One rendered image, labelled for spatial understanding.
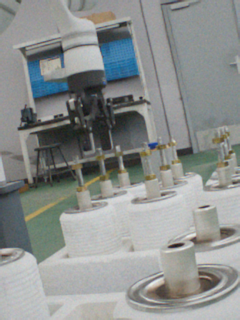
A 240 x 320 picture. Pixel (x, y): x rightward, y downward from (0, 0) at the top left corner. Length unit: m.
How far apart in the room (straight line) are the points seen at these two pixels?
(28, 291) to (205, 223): 0.20
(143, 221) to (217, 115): 5.31
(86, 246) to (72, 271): 0.05
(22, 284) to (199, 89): 5.59
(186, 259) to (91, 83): 0.61
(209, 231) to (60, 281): 0.39
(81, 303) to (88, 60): 0.49
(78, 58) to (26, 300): 0.51
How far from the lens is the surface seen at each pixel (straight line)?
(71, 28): 0.87
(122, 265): 0.69
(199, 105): 5.96
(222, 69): 6.02
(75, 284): 0.73
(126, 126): 6.01
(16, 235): 1.10
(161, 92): 5.99
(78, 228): 0.73
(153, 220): 0.68
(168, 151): 1.10
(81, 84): 0.84
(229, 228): 0.42
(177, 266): 0.28
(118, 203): 0.83
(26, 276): 0.47
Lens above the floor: 0.35
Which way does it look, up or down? 3 degrees down
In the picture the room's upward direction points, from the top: 11 degrees counter-clockwise
